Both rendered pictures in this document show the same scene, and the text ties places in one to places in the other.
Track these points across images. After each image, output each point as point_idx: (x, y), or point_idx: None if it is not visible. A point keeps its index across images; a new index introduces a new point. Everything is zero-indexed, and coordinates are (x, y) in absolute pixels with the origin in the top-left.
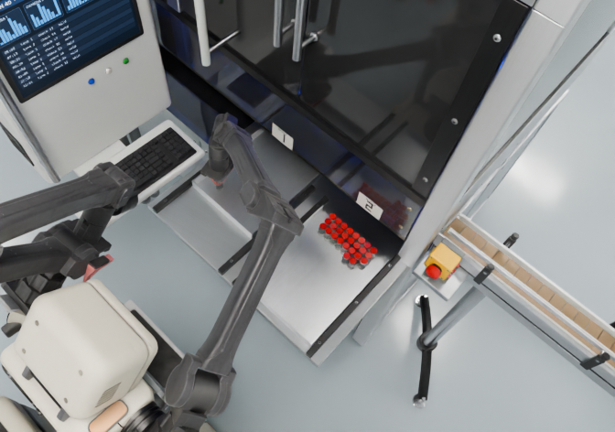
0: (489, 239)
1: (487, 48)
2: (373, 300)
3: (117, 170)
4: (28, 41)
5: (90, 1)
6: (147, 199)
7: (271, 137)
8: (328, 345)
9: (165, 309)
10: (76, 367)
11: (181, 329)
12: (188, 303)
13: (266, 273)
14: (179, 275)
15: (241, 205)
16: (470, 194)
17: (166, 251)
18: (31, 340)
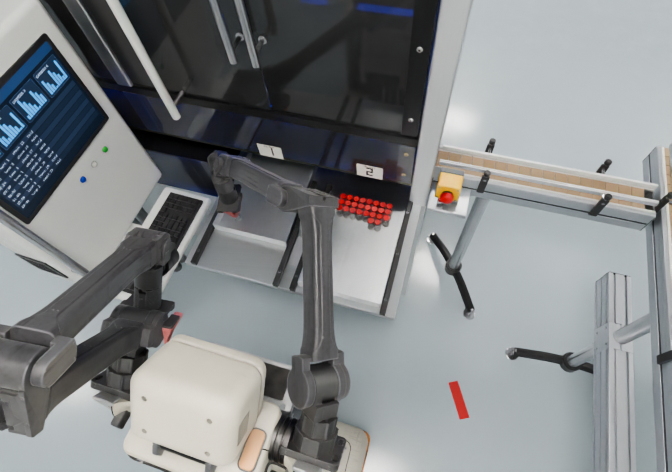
0: (473, 153)
1: None
2: (409, 245)
3: (148, 231)
4: (6, 163)
5: (46, 104)
6: (179, 266)
7: (259, 160)
8: (393, 298)
9: (238, 346)
10: (202, 418)
11: (259, 354)
12: (253, 332)
13: (327, 252)
14: (236, 314)
15: (263, 224)
16: None
17: (214, 300)
18: (146, 417)
